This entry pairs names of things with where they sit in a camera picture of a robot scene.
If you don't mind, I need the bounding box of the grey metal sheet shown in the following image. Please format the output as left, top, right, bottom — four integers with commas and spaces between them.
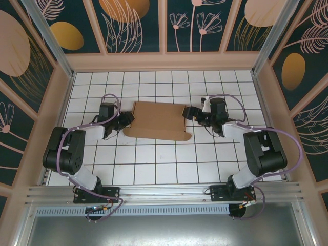
15, 202, 318, 246

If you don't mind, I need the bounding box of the brown cardboard paper box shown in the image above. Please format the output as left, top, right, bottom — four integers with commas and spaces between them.
122, 100, 192, 142

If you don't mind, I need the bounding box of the aluminium mounting rail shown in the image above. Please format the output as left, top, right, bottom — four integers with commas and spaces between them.
24, 181, 307, 206

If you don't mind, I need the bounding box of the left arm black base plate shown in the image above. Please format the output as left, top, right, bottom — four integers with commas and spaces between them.
73, 187, 121, 204

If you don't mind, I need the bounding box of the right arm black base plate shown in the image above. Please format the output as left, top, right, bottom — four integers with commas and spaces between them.
209, 184, 257, 203

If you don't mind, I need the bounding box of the slotted grey cable duct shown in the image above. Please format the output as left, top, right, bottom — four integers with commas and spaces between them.
35, 204, 230, 216

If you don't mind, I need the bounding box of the small green circuit board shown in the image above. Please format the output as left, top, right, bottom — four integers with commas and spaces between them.
86, 204, 108, 213

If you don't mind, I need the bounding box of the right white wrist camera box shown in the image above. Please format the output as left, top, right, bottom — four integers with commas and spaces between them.
200, 96, 212, 113

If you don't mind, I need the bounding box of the aluminium frame post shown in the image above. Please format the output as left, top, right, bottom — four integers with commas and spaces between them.
251, 0, 302, 75
22, 0, 75, 79

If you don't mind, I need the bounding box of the yellow wire connector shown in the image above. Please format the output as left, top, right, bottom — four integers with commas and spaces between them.
239, 199, 257, 208

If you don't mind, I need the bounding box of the aluminium table side rail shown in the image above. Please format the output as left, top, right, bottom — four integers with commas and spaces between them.
38, 73, 76, 186
251, 73, 287, 182

